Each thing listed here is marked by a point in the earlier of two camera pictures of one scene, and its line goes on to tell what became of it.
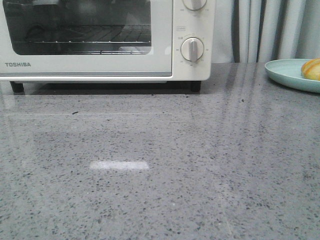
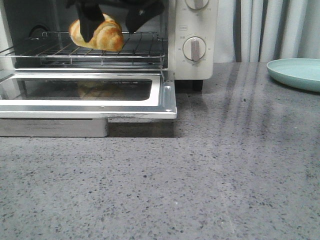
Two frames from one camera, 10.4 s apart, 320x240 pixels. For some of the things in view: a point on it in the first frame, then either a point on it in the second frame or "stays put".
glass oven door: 80,38 to 162,105
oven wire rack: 86,39 to 58,48
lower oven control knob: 192,49 stays put
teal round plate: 287,72 stays put
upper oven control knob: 194,5 stays put
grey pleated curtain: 261,31 stays put
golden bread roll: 311,69 to 110,37
